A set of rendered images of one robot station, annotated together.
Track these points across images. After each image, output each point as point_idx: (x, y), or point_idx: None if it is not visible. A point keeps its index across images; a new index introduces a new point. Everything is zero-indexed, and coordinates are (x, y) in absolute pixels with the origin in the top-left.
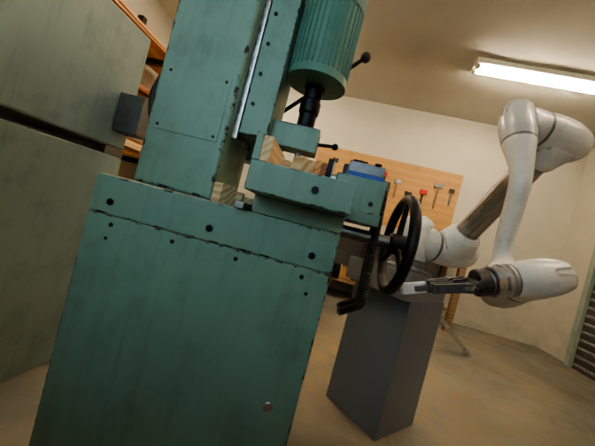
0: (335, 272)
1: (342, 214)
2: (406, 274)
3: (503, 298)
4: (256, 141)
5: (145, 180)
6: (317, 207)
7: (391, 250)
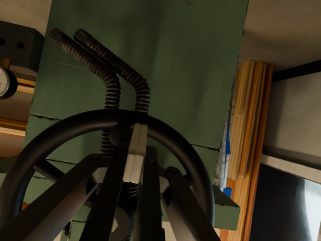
0: (14, 84)
1: (223, 202)
2: (210, 184)
3: None
4: None
5: None
6: (223, 196)
7: (131, 198)
